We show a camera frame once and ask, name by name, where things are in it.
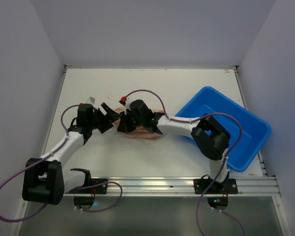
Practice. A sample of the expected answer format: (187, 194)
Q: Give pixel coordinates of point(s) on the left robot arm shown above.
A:
(44, 179)

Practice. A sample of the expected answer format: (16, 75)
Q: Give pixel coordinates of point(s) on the aluminium front rail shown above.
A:
(183, 186)

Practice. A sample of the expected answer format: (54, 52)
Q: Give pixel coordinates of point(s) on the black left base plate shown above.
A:
(100, 189)

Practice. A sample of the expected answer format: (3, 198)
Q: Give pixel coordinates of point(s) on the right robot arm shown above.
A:
(210, 136)

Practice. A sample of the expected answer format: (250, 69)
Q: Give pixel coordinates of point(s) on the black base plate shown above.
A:
(100, 189)
(228, 186)

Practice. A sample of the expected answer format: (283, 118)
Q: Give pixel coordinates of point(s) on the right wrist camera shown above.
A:
(126, 102)

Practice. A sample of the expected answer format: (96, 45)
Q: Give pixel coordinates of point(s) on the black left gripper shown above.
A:
(101, 122)

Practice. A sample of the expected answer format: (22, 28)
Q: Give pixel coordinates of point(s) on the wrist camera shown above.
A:
(126, 102)
(90, 100)

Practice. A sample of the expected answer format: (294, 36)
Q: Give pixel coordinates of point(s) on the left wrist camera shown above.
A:
(90, 100)

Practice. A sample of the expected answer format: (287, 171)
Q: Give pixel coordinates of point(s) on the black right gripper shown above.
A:
(125, 123)

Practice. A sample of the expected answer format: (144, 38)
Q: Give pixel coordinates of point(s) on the floral mesh laundry bag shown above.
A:
(139, 132)

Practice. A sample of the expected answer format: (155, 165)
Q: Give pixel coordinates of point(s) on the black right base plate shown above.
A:
(228, 186)

